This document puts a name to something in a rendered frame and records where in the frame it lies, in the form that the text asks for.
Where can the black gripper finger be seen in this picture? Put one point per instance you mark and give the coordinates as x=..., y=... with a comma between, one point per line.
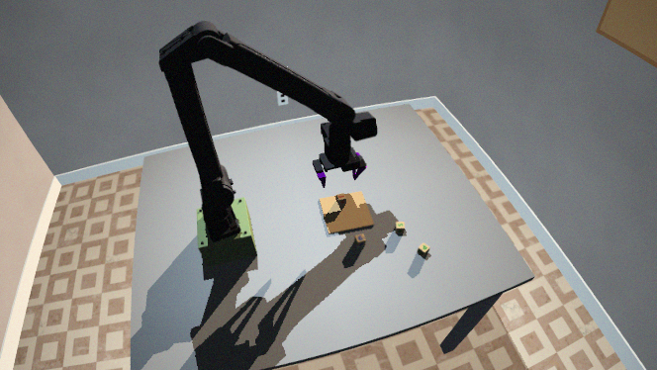
x=357, y=173
x=322, y=178

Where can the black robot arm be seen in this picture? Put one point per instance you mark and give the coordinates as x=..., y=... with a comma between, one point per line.
x=204, y=40

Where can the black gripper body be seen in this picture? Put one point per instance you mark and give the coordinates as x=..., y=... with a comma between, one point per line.
x=345, y=159

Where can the tan flat mat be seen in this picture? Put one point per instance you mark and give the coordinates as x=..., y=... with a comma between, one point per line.
x=350, y=216

